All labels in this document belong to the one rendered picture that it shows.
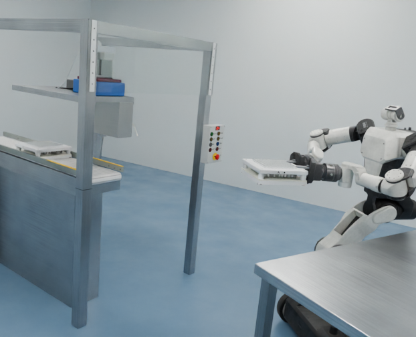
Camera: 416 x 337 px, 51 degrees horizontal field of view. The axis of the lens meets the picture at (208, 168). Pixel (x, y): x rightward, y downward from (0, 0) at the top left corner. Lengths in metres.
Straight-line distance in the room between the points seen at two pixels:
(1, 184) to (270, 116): 3.40
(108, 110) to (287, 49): 3.34
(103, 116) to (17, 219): 0.98
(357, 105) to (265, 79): 1.16
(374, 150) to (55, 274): 1.99
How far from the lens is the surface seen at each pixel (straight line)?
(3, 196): 3.27
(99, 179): 2.50
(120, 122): 2.50
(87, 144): 2.30
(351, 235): 2.43
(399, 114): 2.39
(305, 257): 1.59
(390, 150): 2.33
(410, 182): 2.12
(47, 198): 2.82
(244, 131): 5.70
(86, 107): 2.27
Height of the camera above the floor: 1.45
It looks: 12 degrees down
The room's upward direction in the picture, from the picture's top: 6 degrees clockwise
